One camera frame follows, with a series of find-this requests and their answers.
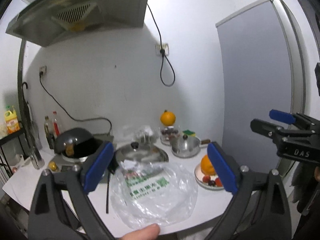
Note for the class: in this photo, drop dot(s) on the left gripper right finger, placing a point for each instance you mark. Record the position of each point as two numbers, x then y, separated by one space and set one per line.
258 209

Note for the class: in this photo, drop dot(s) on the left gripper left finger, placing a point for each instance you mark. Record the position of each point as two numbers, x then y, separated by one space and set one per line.
48 218

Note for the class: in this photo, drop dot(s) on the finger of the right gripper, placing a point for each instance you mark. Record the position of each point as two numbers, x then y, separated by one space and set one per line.
278 133
300 121

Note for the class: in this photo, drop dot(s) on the dark red cherry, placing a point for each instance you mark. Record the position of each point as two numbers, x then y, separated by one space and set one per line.
211 183

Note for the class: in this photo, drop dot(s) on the person's fingertip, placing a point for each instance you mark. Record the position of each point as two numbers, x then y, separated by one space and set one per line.
150 232

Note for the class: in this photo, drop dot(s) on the grey vertical pipe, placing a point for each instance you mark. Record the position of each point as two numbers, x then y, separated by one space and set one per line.
36 159

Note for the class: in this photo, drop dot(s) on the red strawberry on plate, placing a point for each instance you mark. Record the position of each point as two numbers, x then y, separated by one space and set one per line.
206 179

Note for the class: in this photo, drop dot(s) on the orange on plate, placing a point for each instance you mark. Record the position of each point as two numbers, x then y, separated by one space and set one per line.
207 167

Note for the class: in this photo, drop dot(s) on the grey refrigerator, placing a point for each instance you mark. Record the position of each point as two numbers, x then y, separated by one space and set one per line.
263 69

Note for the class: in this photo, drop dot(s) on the white fruit plate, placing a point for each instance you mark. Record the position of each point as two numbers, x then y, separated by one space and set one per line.
199 175

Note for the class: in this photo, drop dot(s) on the red capped sauce bottle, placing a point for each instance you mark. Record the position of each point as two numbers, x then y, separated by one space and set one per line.
56 124

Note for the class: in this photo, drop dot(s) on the dark oil bottle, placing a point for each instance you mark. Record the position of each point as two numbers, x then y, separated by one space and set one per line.
49 131

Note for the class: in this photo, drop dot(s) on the clear printed plastic bag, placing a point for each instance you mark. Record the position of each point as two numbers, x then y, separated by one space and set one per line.
145 193

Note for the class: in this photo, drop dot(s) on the green yellow sponge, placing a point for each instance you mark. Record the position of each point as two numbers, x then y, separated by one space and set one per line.
189 133

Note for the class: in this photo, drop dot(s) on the large steel wok lid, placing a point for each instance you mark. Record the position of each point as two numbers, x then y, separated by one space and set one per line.
143 153

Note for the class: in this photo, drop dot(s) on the steel saucepan with lid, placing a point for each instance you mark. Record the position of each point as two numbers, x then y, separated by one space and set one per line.
186 146

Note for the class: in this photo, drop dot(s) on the yellow detergent bottle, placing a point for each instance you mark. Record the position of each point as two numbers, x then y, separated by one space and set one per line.
11 120

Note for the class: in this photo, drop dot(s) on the orange on cherry box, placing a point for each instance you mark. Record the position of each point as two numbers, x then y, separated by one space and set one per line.
168 118

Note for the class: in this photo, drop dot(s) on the steel range hood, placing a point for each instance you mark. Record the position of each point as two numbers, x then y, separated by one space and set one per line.
46 22

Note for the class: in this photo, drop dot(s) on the black wok wooden handle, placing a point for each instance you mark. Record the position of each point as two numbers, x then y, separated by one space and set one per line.
76 143

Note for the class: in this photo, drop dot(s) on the white wall socket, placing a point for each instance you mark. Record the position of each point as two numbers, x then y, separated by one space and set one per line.
161 49

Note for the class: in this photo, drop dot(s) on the left wall socket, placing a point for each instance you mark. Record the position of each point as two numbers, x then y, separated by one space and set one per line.
42 71

